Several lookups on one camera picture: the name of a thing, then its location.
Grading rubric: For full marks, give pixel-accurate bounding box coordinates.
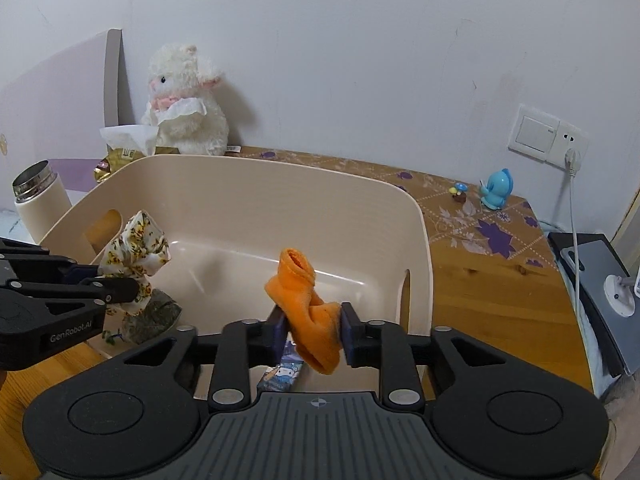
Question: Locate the beige plastic storage bin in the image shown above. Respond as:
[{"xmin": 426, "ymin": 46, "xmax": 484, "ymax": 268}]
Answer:
[{"xmin": 37, "ymin": 155, "xmax": 432, "ymax": 397}]

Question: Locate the yellow floral cloth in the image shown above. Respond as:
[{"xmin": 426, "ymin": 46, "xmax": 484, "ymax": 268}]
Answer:
[{"xmin": 97, "ymin": 210, "xmax": 172, "ymax": 317}]

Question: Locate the blue printed packet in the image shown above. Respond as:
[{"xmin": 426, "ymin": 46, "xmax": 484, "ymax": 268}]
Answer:
[{"xmin": 256, "ymin": 340, "xmax": 307, "ymax": 393}]

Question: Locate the grey box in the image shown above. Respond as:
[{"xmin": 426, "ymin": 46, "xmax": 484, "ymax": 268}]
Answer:
[{"xmin": 547, "ymin": 231, "xmax": 640, "ymax": 377}]

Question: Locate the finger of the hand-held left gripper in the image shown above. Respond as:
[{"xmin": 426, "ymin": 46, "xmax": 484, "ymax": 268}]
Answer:
[
  {"xmin": 0, "ymin": 237, "xmax": 103, "ymax": 284},
  {"xmin": 0, "ymin": 277, "xmax": 141, "ymax": 307}
]

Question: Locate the white tissue pack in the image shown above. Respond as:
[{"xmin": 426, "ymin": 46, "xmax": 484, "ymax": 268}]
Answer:
[{"xmin": 99, "ymin": 124, "xmax": 160, "ymax": 156}]

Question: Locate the crumpled white tissue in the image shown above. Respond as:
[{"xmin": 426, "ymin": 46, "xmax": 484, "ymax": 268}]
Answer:
[{"xmin": 156, "ymin": 97, "xmax": 207, "ymax": 124}]

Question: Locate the brown floral table cover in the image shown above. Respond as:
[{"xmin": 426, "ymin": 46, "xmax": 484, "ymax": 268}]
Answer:
[{"xmin": 227, "ymin": 146, "xmax": 558, "ymax": 277}]

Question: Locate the white power cable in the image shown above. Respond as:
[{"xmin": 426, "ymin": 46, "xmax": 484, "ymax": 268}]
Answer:
[{"xmin": 569, "ymin": 174, "xmax": 586, "ymax": 313}]

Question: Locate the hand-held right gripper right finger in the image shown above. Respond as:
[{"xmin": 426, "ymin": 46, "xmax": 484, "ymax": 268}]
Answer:
[{"xmin": 340, "ymin": 302, "xmax": 526, "ymax": 407}]

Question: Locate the white thermos bottle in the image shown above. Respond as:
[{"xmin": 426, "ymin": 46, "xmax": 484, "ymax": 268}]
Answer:
[{"xmin": 12, "ymin": 160, "xmax": 74, "ymax": 245}]

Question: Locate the white round device base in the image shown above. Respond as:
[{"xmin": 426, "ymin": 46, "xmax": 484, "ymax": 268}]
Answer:
[{"xmin": 603, "ymin": 272, "xmax": 639, "ymax": 319}]

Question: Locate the gold snack packet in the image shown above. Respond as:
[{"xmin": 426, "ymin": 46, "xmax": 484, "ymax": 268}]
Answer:
[{"xmin": 91, "ymin": 145, "xmax": 180, "ymax": 182}]

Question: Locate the white wall switch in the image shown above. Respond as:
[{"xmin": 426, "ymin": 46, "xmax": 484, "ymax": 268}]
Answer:
[{"xmin": 508, "ymin": 103, "xmax": 561, "ymax": 163}]

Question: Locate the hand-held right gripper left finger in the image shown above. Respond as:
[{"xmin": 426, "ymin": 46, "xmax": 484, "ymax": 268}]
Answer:
[{"xmin": 100, "ymin": 304, "xmax": 291, "ymax": 407}]

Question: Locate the pale purple headboard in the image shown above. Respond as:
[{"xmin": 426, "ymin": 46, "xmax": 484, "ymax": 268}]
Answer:
[{"xmin": 0, "ymin": 28, "xmax": 134, "ymax": 211}]

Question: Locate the grey green floral cloth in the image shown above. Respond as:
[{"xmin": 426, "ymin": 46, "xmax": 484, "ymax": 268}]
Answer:
[{"xmin": 102, "ymin": 291, "xmax": 182, "ymax": 347}]

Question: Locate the white plush lamb toy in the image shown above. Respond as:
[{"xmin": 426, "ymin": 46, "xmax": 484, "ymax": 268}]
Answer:
[{"xmin": 141, "ymin": 43, "xmax": 232, "ymax": 157}]

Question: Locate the white wall socket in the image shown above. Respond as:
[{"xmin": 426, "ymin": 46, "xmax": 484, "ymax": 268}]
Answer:
[{"xmin": 550, "ymin": 122, "xmax": 590, "ymax": 167}]

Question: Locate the orange sock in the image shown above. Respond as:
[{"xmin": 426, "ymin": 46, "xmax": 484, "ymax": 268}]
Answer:
[{"xmin": 265, "ymin": 247, "xmax": 347, "ymax": 376}]

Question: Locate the blue bird figurine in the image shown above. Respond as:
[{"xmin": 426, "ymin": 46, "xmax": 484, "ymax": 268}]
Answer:
[{"xmin": 479, "ymin": 169, "xmax": 514, "ymax": 210}]

